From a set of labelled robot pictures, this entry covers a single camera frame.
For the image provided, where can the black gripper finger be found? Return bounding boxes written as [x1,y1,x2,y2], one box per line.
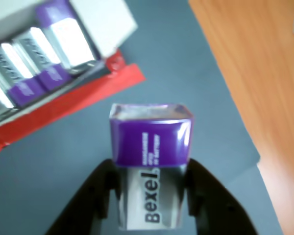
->
[45,158,121,235]
[183,158,255,235]

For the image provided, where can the grey rubber mat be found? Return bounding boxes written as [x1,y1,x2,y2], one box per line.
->
[0,0,260,235]
[232,161,285,235]

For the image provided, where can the white cardboard box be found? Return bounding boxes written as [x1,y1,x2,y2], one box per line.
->
[0,0,139,130]

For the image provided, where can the red tape frame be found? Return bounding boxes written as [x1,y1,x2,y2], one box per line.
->
[0,47,147,157]

